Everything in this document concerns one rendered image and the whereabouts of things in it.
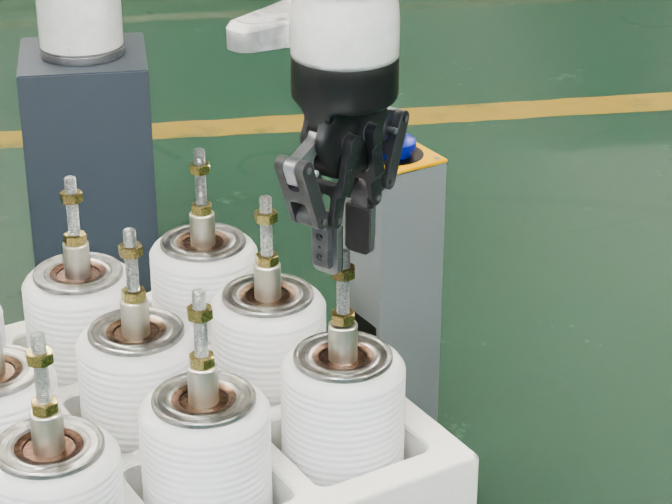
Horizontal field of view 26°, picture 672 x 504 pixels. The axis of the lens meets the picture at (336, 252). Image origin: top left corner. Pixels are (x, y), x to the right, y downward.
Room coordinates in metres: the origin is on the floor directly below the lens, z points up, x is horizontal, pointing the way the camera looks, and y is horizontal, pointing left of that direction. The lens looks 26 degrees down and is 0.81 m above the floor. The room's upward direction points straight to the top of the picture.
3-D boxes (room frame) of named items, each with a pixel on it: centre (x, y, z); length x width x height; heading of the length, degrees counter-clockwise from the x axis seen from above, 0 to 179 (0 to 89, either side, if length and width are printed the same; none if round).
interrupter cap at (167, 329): (1.00, 0.16, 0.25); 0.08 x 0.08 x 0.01
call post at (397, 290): (1.21, -0.05, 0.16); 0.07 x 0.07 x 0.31; 31
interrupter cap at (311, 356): (0.96, -0.01, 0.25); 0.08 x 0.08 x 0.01
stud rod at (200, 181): (1.16, 0.12, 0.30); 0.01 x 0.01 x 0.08
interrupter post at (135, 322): (1.00, 0.16, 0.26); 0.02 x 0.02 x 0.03
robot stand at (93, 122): (1.55, 0.28, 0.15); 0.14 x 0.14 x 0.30; 9
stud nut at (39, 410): (0.84, 0.20, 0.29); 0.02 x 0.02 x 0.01; 47
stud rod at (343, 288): (0.96, -0.01, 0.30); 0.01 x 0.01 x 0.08
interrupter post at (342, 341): (0.96, -0.01, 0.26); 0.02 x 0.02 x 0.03
